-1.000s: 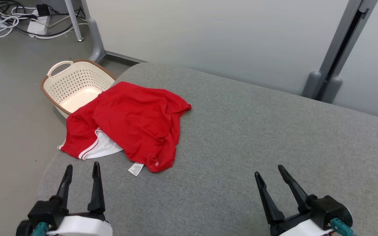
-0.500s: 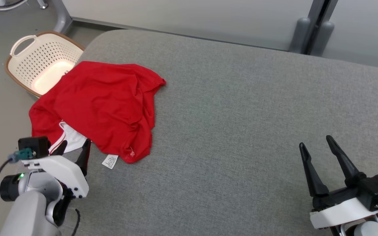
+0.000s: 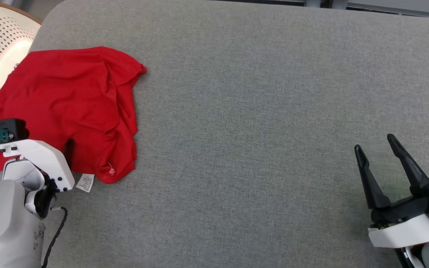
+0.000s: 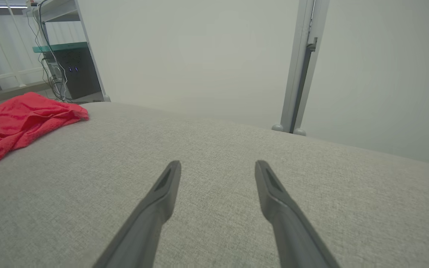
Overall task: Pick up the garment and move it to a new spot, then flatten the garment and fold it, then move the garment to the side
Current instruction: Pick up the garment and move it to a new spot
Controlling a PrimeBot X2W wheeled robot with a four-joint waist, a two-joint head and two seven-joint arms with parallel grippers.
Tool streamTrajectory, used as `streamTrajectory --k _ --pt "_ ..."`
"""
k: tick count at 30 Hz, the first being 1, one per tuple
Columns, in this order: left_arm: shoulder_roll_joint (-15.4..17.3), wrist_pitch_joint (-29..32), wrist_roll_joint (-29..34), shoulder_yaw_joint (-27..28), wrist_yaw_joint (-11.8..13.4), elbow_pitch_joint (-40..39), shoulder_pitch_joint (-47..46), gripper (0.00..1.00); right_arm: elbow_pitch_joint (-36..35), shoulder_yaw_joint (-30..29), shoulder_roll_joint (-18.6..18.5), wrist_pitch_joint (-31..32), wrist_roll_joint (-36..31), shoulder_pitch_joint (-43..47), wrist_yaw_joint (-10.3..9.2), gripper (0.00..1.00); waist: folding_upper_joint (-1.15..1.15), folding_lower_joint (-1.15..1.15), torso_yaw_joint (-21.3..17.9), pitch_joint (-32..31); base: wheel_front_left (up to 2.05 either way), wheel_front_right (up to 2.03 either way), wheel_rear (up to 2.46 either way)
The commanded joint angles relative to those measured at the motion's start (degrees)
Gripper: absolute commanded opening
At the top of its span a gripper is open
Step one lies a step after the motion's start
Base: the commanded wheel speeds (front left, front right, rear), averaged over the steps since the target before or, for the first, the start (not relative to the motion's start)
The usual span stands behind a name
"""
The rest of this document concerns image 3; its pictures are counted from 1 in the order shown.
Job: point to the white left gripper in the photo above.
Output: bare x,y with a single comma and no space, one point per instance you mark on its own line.
39,154

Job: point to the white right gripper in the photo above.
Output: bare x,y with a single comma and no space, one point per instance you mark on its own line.
404,230

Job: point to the grey partition post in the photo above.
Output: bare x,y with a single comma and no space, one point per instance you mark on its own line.
313,3

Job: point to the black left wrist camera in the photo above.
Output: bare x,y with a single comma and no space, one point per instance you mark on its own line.
13,126

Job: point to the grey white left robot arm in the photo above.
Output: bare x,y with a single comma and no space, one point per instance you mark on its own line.
2,223

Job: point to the red Bulls basketball jersey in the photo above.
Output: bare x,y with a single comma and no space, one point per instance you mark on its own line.
69,93

